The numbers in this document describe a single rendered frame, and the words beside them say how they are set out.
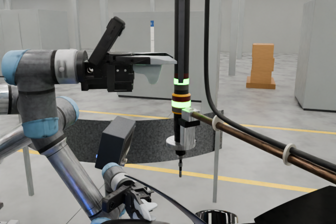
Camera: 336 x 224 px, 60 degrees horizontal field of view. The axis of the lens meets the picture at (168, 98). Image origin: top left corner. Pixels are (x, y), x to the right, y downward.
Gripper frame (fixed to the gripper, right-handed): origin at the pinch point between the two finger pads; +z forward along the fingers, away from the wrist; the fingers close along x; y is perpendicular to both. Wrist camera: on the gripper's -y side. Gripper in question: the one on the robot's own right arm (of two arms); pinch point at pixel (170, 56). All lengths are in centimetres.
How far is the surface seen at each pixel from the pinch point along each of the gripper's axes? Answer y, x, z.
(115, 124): 41, -75, -22
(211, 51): 32, -404, 99
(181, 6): -10.6, 2.1, 2.0
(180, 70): 2.8, 2.7, 1.8
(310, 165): 11.6, 30.7, 16.2
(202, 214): 40.8, -0.4, 8.4
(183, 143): 19.2, 4.0, 2.7
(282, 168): 166, -257, 162
